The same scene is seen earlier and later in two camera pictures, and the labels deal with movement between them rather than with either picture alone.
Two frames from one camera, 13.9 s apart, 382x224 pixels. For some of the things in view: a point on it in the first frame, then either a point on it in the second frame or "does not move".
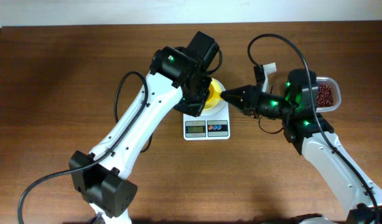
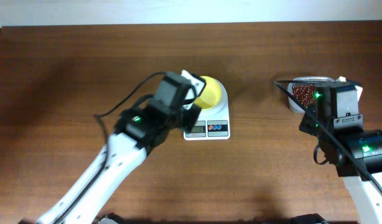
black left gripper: x=194 y=110 to x=187 y=124
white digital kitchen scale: x=213 y=124 does not move
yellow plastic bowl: x=214 y=97 does not move
